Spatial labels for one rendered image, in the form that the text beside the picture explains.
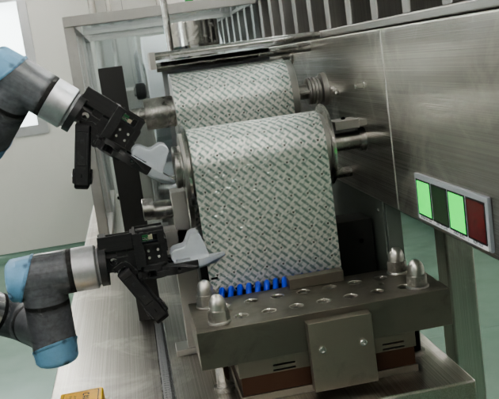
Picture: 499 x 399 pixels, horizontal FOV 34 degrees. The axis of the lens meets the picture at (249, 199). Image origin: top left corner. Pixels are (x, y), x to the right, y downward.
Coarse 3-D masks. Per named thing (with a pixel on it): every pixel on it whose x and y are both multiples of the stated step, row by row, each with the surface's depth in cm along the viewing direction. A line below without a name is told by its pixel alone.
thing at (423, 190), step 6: (420, 186) 120; (426, 186) 117; (420, 192) 120; (426, 192) 118; (420, 198) 121; (426, 198) 118; (420, 204) 121; (426, 204) 119; (420, 210) 122; (426, 210) 119
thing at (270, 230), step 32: (224, 192) 139; (256, 192) 140; (288, 192) 140; (320, 192) 141; (224, 224) 140; (256, 224) 140; (288, 224) 141; (320, 224) 142; (224, 256) 140; (256, 256) 141; (288, 256) 142; (320, 256) 143
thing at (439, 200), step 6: (432, 186) 115; (432, 192) 115; (438, 192) 113; (444, 192) 111; (432, 198) 116; (438, 198) 113; (444, 198) 111; (438, 204) 114; (444, 204) 111; (438, 210) 114; (444, 210) 112; (438, 216) 115; (444, 216) 112; (444, 222) 112
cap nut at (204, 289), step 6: (204, 282) 133; (198, 288) 133; (204, 288) 133; (210, 288) 133; (198, 294) 133; (204, 294) 133; (210, 294) 133; (198, 300) 133; (204, 300) 133; (198, 306) 134; (204, 306) 133
